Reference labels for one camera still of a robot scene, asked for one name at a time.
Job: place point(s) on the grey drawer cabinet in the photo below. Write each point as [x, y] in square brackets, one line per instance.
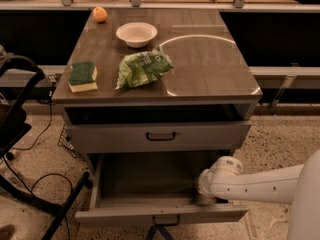
[173, 93]

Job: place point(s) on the grey top drawer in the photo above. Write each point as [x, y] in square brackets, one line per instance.
[158, 137]

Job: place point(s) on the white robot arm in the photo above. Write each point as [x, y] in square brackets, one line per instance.
[297, 185]

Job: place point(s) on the orange fruit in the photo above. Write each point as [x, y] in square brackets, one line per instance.
[99, 14]

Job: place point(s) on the green yellow sponge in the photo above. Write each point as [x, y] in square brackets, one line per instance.
[83, 77]

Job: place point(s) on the wire basket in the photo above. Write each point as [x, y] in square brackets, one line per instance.
[65, 142]

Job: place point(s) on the black chair frame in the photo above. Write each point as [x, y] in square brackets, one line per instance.
[13, 127]

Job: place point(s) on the green chip bag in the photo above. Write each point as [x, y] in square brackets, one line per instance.
[143, 68]

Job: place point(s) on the grey drawer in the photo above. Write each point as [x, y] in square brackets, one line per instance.
[158, 137]
[146, 197]

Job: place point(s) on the white bowl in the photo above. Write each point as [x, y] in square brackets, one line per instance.
[136, 34]

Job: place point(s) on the blue tape cross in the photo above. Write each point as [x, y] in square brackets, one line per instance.
[158, 229]

